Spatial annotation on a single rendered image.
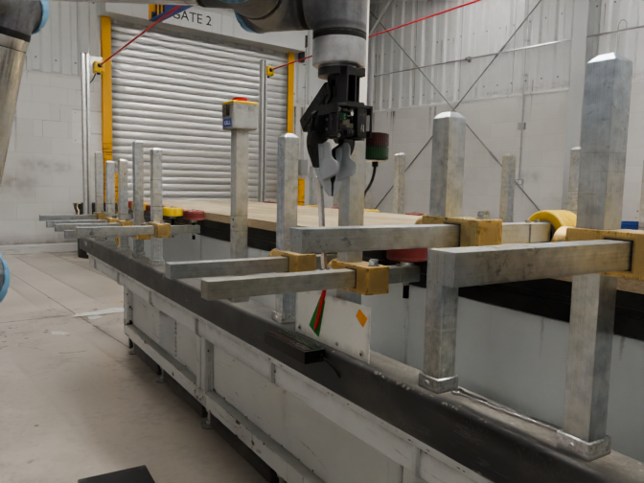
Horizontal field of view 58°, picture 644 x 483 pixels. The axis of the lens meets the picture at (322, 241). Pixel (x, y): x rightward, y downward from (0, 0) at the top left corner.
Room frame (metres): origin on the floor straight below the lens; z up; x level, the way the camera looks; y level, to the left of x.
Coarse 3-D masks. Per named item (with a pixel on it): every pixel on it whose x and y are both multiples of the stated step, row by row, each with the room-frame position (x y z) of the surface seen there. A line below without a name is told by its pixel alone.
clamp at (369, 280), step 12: (336, 264) 1.09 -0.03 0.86; (348, 264) 1.06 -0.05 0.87; (360, 264) 1.04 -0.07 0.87; (360, 276) 1.02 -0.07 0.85; (372, 276) 1.01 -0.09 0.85; (384, 276) 1.03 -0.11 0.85; (348, 288) 1.06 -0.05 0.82; (360, 288) 1.02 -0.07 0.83; (372, 288) 1.02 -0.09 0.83; (384, 288) 1.03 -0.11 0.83
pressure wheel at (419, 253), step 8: (416, 248) 1.08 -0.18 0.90; (424, 248) 1.09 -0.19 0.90; (392, 256) 1.10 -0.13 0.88; (400, 256) 1.09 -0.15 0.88; (408, 256) 1.08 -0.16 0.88; (416, 256) 1.08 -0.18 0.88; (424, 256) 1.09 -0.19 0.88; (408, 264) 1.11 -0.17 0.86; (408, 288) 1.12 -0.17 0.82; (408, 296) 1.12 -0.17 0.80
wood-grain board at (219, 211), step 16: (192, 208) 2.48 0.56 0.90; (208, 208) 2.52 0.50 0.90; (224, 208) 2.55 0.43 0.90; (256, 208) 2.63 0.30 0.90; (272, 208) 2.67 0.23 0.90; (304, 208) 2.75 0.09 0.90; (256, 224) 1.83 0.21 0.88; (272, 224) 1.73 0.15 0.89; (304, 224) 1.63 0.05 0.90; (336, 224) 1.66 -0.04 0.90; (368, 224) 1.70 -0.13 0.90; (384, 224) 1.71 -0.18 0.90; (400, 224) 1.73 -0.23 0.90; (624, 288) 0.82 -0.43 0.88; (640, 288) 0.80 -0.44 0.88
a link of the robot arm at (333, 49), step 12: (324, 36) 0.96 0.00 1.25; (336, 36) 0.95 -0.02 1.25; (348, 36) 0.96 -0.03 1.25; (312, 48) 0.99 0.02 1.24; (324, 48) 0.96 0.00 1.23; (336, 48) 0.95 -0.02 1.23; (348, 48) 0.96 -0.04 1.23; (360, 48) 0.97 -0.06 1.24; (312, 60) 0.99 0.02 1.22; (324, 60) 0.96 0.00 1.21; (336, 60) 0.96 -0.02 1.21; (348, 60) 0.96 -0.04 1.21; (360, 60) 0.97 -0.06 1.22
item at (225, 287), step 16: (304, 272) 1.00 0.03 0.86; (320, 272) 1.01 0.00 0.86; (336, 272) 1.02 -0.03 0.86; (352, 272) 1.03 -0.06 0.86; (400, 272) 1.09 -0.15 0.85; (416, 272) 1.11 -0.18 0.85; (208, 288) 0.89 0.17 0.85; (224, 288) 0.90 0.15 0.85; (240, 288) 0.92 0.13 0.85; (256, 288) 0.93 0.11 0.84; (272, 288) 0.95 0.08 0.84; (288, 288) 0.96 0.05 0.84; (304, 288) 0.98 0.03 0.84; (320, 288) 1.00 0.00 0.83
